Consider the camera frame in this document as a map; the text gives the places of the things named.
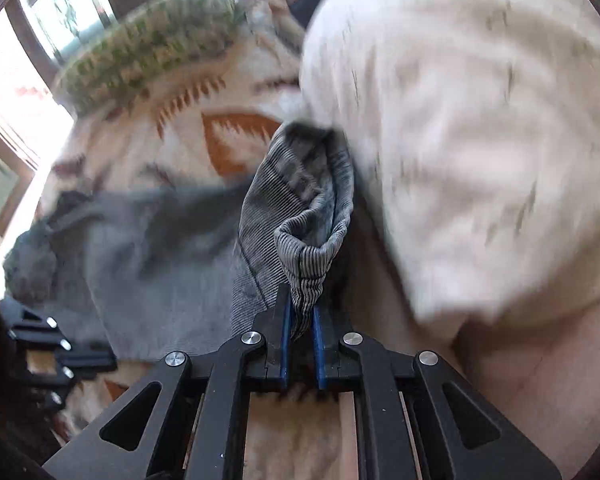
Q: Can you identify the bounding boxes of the grey denim pants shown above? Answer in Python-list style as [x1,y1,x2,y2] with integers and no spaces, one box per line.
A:
[4,122,354,361]

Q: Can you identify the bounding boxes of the pink bed sheet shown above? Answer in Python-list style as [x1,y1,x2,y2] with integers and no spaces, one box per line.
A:
[339,199,600,480]

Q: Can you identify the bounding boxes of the leaf patterned cream blanket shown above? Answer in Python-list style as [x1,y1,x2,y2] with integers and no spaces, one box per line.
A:
[34,0,361,480]

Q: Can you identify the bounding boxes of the green white checkered pillow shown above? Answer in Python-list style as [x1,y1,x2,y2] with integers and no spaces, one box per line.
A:
[52,0,237,116]

